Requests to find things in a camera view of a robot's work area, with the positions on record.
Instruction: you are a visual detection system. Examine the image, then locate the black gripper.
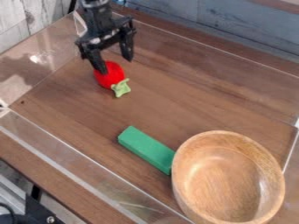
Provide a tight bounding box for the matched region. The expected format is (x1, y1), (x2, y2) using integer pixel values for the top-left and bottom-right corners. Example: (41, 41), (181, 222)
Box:
(77, 0), (137, 74)

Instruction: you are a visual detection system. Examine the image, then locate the red plush strawberry toy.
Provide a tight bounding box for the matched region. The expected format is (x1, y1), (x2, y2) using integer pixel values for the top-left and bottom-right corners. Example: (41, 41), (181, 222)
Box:
(94, 61), (131, 98)

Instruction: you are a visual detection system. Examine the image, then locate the green rectangular block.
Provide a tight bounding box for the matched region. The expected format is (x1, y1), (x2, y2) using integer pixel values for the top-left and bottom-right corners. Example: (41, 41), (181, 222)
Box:
(118, 126), (176, 175)

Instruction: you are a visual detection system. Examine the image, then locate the wooden bowl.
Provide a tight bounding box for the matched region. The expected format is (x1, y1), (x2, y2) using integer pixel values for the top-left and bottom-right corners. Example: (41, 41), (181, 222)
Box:
(173, 130), (286, 224)

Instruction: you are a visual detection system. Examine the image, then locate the clear acrylic corner bracket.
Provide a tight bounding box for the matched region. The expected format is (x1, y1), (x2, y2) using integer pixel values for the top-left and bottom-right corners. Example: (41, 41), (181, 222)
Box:
(73, 11), (89, 37)

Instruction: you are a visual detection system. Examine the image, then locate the clear acrylic back wall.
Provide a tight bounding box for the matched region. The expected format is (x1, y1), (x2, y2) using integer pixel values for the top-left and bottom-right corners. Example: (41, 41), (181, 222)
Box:
(135, 21), (299, 124)

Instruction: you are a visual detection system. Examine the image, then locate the clear acrylic wall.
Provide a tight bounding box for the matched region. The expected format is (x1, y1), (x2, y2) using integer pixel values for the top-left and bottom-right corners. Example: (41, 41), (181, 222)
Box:
(0, 108), (193, 224)
(135, 21), (299, 124)

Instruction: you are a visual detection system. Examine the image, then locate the clear acrylic front wall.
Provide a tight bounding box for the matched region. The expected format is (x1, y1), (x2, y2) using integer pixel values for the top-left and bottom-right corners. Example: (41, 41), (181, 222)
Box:
(0, 108), (193, 224)

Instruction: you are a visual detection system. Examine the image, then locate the black clamp with cable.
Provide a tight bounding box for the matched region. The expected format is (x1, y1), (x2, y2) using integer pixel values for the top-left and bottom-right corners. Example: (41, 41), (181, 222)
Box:
(0, 185), (66, 224)

